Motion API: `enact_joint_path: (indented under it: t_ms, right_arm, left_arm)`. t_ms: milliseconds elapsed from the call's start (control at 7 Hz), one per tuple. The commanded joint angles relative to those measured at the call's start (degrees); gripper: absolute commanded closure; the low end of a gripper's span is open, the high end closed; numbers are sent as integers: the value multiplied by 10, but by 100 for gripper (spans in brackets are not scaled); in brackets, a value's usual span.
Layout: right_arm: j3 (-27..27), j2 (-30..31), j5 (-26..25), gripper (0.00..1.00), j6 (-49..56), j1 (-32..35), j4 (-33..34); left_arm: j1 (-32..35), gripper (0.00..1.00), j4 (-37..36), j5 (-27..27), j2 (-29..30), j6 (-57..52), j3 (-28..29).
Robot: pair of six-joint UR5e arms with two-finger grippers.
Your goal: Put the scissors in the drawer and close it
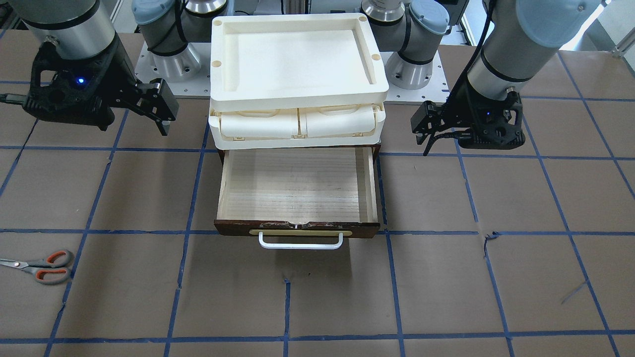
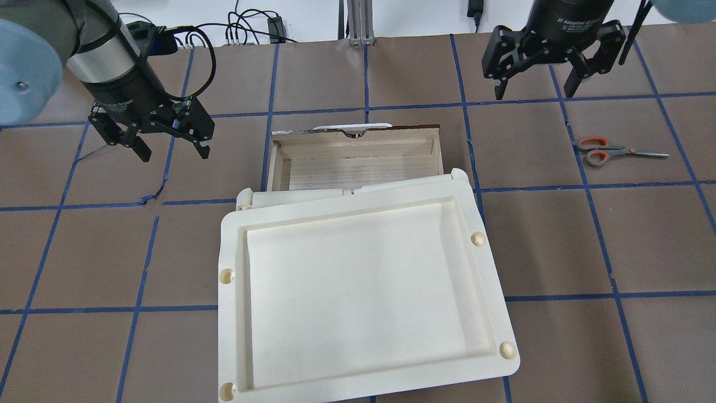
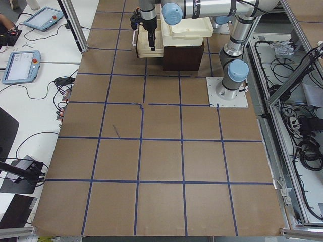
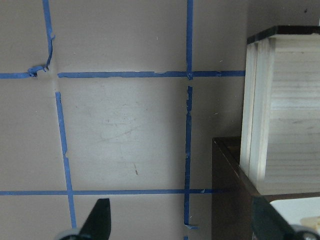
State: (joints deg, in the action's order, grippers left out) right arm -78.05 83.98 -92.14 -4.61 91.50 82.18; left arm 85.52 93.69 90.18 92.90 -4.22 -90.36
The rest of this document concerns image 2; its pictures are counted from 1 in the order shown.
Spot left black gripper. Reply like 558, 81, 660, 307
88, 95, 215, 162

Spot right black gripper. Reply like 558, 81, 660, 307
482, 20, 626, 101

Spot orange grey scissors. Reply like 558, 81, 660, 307
572, 136, 670, 167

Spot wooden drawer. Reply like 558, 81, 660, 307
265, 123, 444, 191

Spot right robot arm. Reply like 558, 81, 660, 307
481, 1, 715, 100

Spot black power adapter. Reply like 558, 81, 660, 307
267, 16, 287, 43

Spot cream plastic tray box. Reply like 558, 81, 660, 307
216, 168, 521, 402

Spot aluminium frame post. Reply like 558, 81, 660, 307
347, 0, 376, 46

